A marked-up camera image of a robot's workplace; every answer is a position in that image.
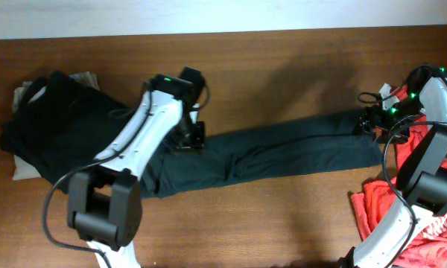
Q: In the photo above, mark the red printed t-shirt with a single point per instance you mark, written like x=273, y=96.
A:
x=420, y=187

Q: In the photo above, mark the black Nike t-shirt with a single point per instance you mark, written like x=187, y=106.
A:
x=303, y=146

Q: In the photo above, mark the folded beige garment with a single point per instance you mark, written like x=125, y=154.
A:
x=23, y=170

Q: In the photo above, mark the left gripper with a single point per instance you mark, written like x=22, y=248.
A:
x=193, y=138

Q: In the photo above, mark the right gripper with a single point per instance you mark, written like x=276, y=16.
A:
x=367, y=123

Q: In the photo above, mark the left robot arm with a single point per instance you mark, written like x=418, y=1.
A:
x=104, y=198

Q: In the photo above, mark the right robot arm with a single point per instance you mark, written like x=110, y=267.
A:
x=414, y=83

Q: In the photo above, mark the folded black garment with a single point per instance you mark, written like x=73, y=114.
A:
x=61, y=125

